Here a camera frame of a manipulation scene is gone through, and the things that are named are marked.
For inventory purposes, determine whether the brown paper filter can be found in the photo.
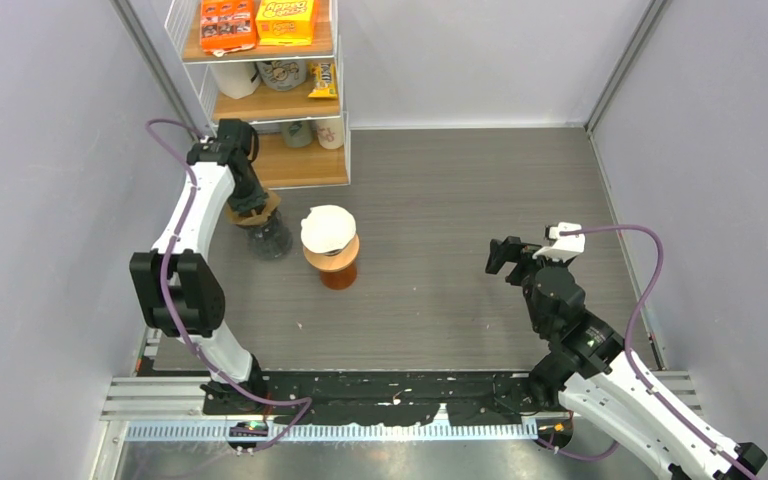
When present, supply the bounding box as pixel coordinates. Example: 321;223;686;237
224;190;281;228

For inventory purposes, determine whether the white paper coffee filter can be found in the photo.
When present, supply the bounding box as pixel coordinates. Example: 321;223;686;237
300;205;356;254

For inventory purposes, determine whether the round wooden dripper stand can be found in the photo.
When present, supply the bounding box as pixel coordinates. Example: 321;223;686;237
303;235;360;272

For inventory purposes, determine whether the amber glass jar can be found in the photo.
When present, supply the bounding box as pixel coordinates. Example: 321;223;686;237
320;262;357;290

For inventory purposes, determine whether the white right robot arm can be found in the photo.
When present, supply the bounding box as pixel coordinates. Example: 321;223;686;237
485;228;768;479

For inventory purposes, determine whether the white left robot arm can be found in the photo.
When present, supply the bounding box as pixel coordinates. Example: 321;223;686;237
129;119;280;414

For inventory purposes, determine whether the white patterned cup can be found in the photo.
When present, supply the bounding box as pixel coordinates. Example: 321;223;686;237
314;117;345;150

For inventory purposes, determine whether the printed white mug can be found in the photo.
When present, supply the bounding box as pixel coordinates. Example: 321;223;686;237
256;60;308;91

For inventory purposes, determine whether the yellow candy bag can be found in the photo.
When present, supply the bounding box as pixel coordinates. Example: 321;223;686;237
308;61;338;100

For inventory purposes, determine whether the orange snack box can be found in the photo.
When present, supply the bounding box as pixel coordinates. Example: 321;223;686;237
198;0;258;57

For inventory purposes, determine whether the yellow snack box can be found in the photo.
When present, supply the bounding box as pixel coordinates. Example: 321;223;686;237
255;0;318;46

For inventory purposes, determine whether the white wire wooden shelf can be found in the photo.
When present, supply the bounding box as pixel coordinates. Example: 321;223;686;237
156;1;351;189

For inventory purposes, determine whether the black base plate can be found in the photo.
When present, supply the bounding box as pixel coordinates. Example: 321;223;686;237
200;370;568;427

